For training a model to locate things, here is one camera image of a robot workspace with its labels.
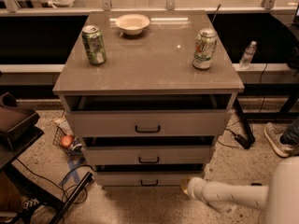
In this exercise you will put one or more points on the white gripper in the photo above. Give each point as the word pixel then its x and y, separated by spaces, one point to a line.
pixel 196 188

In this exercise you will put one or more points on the grey bottom drawer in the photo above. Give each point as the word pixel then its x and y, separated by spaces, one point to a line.
pixel 146 175

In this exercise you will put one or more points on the grey drawer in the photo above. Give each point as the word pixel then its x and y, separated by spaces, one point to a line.
pixel 146 175
pixel 148 123
pixel 148 150

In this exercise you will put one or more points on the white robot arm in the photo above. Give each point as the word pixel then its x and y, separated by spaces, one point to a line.
pixel 279 201

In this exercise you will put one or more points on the grey top drawer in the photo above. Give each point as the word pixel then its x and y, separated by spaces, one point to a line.
pixel 148 123

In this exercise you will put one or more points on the grey middle drawer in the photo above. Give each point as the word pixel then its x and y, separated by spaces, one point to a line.
pixel 148 150

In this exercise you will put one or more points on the grey drawer cabinet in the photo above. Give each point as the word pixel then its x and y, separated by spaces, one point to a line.
pixel 151 71

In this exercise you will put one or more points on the black power adapter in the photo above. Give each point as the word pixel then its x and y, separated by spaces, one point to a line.
pixel 242 141

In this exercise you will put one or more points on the grey sneaker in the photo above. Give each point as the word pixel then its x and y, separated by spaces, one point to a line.
pixel 273 133

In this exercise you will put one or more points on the red apple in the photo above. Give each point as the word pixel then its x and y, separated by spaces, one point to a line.
pixel 66 141

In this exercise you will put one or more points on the black metal stand leg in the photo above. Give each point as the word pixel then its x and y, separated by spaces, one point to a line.
pixel 74 194

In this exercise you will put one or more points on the clear plastic water bottle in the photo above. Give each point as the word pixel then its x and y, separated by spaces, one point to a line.
pixel 248 55

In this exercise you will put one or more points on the white 7up can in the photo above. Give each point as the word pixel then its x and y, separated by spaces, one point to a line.
pixel 205 46

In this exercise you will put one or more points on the black patterned shoe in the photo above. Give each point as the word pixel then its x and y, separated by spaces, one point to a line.
pixel 25 215

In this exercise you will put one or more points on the white ceramic bowl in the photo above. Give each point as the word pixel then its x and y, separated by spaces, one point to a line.
pixel 132 24

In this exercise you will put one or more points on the green soda can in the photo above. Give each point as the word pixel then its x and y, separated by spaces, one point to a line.
pixel 94 44

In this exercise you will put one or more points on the dark brown tray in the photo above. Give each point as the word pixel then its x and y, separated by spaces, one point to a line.
pixel 14 120

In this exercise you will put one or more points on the wire basket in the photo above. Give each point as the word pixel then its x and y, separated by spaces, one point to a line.
pixel 74 150

